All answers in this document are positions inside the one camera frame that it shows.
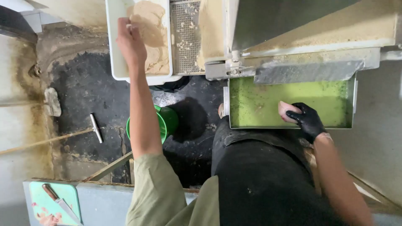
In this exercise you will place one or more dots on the beige shoe tip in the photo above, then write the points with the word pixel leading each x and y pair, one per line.
pixel 221 110

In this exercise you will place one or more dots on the metal mesh sieve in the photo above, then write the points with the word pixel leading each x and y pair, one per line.
pixel 186 40

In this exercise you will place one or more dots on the grey stone block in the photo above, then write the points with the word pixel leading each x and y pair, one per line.
pixel 52 102

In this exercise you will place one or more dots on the green plastic bucket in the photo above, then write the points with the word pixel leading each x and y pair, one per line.
pixel 171 119

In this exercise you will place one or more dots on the black apron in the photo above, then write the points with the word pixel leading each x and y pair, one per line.
pixel 260 182

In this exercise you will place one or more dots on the raw meat scraps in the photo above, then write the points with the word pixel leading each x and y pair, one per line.
pixel 47 218

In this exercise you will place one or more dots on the olive green shirt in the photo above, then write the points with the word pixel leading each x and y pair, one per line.
pixel 157 194

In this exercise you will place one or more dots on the stainless steel breading machine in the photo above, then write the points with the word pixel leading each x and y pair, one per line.
pixel 314 28

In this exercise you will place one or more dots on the beige breading flour heap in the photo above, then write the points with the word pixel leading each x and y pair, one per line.
pixel 157 47

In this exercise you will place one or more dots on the person's right hand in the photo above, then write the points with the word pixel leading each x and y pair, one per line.
pixel 309 122

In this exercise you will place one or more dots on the person's left hand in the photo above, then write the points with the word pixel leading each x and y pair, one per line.
pixel 132 44

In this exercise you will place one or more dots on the pale pink raw meat piece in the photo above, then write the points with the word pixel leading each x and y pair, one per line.
pixel 284 110

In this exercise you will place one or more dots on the rusty metal bar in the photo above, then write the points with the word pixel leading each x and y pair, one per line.
pixel 106 168

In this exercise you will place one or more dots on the grey metal table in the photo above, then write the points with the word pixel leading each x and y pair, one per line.
pixel 103 204

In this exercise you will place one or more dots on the mint green cutting board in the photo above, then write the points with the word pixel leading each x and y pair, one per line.
pixel 66 194

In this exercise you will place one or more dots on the white plastic tub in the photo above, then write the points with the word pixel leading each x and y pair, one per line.
pixel 116 47

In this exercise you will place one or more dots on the person's left fingers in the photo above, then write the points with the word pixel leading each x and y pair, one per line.
pixel 126 25

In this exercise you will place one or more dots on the metal tray of green batter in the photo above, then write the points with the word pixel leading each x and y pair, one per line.
pixel 257 103

